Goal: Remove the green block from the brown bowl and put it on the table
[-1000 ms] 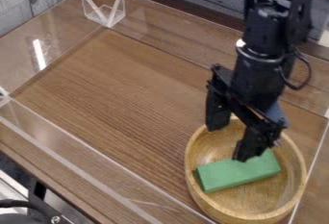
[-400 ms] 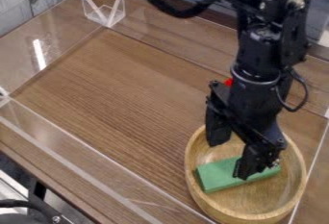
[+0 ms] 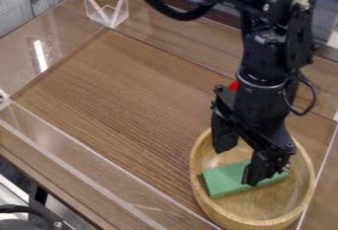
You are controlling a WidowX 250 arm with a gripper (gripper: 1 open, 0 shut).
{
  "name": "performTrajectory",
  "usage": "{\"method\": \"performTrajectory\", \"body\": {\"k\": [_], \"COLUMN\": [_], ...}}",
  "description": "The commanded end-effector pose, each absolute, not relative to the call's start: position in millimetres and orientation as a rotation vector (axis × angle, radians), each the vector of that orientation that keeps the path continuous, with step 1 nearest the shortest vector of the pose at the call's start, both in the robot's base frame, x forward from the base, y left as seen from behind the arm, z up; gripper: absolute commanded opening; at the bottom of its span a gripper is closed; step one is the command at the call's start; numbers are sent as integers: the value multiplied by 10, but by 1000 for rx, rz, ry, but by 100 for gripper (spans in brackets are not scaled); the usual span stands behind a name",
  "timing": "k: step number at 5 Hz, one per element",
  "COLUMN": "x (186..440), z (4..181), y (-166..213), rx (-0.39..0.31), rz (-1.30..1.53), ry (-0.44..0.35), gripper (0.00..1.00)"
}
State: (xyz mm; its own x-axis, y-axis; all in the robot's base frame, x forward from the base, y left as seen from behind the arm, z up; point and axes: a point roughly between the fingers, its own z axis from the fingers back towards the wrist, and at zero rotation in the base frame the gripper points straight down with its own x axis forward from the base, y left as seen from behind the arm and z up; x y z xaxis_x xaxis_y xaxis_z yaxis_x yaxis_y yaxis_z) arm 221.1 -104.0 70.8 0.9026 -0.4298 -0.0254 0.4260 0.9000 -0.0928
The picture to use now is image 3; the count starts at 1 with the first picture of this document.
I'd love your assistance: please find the brown wooden bowl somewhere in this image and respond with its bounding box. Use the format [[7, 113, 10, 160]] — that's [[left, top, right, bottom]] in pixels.
[[190, 130, 316, 230]]

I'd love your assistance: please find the clear acrylic corner bracket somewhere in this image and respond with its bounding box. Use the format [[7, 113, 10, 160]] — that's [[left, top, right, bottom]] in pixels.
[[83, 0, 130, 29]]

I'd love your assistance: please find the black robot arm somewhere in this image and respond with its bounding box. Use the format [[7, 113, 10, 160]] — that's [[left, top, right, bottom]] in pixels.
[[146, 0, 316, 186]]

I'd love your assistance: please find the green rectangular block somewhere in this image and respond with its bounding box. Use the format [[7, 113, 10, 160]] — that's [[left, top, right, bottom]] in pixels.
[[201, 159, 291, 199]]

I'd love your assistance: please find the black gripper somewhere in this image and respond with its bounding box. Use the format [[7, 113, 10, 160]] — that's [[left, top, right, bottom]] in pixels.
[[212, 72, 297, 187]]

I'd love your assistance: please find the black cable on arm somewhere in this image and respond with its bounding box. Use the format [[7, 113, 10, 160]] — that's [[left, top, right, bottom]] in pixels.
[[283, 70, 319, 117]]

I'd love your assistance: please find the red toy strawberry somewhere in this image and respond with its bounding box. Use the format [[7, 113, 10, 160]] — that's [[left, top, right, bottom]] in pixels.
[[229, 81, 240, 91]]

